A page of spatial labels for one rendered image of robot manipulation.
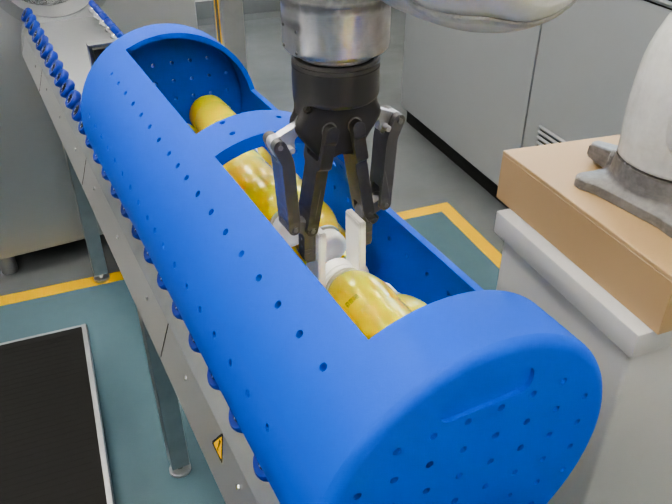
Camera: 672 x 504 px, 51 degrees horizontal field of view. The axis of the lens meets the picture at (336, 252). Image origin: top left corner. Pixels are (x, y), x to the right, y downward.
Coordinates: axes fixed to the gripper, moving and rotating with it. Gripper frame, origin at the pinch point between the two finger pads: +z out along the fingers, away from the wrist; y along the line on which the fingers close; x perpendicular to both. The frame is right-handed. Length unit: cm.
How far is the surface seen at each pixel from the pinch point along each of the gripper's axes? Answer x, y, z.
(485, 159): -163, -159, 100
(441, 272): 0.1, -13.4, 7.0
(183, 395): -19.6, 13.6, 31.7
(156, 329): -33.9, 13.3, 30.7
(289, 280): 7.0, 8.1, -3.9
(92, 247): -174, 8, 101
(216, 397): -10.3, 11.4, 24.5
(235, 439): -3.2, 11.6, 24.8
